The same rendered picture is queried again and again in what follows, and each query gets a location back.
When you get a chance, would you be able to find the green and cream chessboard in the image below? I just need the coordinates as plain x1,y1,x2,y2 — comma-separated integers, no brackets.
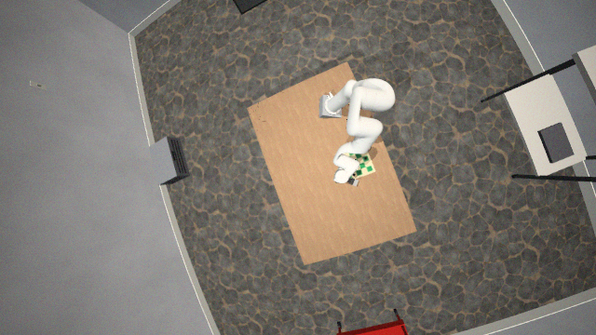
345,152,375,179

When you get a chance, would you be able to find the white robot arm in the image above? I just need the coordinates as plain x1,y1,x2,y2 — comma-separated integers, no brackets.
325,78,395,186

